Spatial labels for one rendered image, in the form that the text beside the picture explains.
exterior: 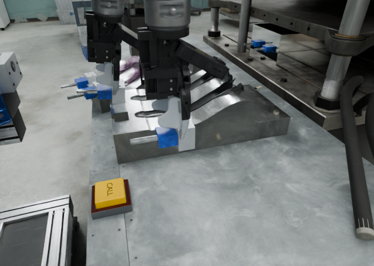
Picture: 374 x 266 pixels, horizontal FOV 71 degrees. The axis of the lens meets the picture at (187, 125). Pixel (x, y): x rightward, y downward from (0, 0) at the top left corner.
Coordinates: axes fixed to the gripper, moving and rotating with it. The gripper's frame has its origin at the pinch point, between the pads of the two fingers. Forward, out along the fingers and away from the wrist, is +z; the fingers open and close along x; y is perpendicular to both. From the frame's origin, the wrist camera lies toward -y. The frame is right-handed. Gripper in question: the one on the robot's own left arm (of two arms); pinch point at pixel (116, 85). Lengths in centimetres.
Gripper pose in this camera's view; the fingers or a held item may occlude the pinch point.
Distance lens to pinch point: 79.6
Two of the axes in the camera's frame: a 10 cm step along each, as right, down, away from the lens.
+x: 2.7, 6.2, -7.4
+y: -9.5, 0.3, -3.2
